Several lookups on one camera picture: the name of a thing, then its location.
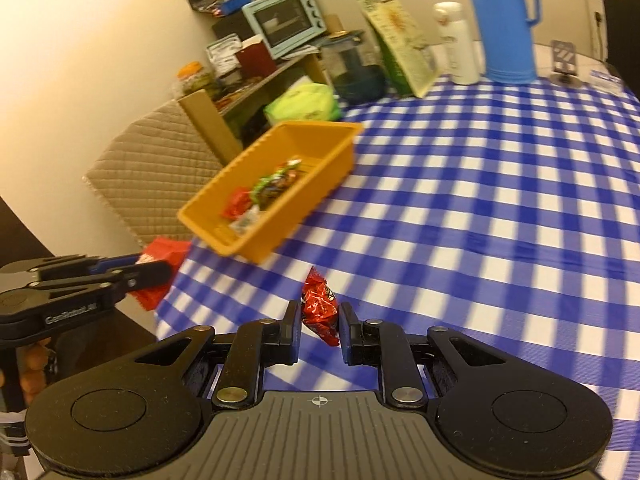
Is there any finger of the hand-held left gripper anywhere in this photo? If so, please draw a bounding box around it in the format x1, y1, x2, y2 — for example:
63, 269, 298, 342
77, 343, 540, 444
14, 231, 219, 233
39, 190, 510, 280
30, 260, 174, 307
40, 254, 147, 274

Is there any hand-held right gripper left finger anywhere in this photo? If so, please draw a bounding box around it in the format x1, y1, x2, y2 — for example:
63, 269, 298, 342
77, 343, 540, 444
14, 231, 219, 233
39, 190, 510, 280
134, 300, 305, 409

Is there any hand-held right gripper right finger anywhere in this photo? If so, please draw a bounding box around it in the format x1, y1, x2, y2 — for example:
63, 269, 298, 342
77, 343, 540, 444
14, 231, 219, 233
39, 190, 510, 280
340, 302, 510, 409

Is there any plain red snack packet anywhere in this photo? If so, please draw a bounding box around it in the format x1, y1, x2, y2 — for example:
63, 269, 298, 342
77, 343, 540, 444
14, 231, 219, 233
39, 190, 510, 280
134, 237, 193, 311

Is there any small red candy packet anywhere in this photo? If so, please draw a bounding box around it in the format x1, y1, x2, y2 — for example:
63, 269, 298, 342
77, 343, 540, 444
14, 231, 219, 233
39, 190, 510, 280
300, 266, 341, 347

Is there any clear bag of candies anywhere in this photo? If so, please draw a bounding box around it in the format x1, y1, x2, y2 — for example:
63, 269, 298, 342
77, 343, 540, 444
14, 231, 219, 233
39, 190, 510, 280
229, 206, 261, 235

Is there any large red snack packet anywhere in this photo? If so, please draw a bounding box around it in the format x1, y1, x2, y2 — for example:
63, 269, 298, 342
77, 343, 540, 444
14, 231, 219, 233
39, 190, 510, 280
222, 187, 256, 220

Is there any orange plastic tray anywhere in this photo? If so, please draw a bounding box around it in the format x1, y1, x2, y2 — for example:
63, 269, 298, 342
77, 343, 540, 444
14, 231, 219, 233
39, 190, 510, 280
177, 121, 364, 265

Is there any white green snack packet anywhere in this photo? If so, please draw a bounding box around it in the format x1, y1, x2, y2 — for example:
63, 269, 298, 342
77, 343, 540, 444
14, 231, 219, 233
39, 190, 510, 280
250, 167, 296, 206

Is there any chair with quilted beige cover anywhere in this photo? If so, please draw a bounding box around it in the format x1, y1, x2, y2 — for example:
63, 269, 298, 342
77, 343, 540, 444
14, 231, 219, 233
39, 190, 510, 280
84, 89, 244, 248

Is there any blue white checkered tablecloth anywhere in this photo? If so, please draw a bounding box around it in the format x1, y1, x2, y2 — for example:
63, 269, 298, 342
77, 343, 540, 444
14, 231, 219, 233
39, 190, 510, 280
152, 42, 640, 480

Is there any orange lid jar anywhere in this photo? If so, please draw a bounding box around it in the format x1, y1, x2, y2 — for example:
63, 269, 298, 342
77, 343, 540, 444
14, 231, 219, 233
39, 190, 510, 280
175, 61, 216, 98

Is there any green tissue pack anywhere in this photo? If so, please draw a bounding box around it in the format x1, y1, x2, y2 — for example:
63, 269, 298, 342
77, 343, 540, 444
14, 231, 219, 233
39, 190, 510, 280
263, 82, 342, 126

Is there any white printed packet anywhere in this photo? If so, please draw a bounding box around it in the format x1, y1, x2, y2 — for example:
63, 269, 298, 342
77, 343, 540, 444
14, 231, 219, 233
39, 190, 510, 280
205, 33, 244, 77

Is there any dark red box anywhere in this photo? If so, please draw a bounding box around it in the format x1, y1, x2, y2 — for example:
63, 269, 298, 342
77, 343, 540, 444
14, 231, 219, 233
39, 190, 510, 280
235, 35, 278, 79

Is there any wooden shelf unit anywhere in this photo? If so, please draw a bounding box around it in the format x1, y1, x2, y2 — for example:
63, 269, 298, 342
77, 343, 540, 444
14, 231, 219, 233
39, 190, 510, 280
215, 52, 336, 146

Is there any glass jar dark lid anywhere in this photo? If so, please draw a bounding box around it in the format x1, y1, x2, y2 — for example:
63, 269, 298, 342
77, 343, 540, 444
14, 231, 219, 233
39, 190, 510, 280
320, 32, 387, 106

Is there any black box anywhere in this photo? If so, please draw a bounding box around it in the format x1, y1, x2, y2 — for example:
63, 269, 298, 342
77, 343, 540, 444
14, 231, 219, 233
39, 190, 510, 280
211, 12, 251, 41

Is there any light blue toaster oven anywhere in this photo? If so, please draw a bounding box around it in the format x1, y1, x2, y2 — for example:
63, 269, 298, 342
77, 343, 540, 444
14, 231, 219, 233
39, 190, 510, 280
242, 0, 326, 59

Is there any green standing snack bag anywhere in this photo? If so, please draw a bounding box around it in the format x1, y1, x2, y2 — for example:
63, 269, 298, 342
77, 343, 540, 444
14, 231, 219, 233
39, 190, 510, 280
355, 0, 437, 98

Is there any white drink bottle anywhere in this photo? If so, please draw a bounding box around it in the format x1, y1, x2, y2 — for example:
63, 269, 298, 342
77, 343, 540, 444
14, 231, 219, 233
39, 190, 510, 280
432, 1, 482, 86

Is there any blue thermos jug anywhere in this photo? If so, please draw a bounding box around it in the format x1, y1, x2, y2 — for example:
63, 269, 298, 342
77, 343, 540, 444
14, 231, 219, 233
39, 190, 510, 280
459, 0, 542, 84

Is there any grey phone stand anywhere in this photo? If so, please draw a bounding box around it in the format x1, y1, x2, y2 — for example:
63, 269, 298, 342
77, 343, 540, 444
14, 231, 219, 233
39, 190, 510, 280
547, 40, 583, 86

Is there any small blue white box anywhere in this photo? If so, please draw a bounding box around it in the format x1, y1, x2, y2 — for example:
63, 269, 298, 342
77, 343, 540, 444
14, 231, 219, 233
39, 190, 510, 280
587, 67, 623, 93

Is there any black white appliance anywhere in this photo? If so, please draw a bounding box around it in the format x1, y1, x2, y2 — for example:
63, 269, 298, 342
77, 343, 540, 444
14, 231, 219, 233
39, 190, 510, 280
580, 0, 640, 68

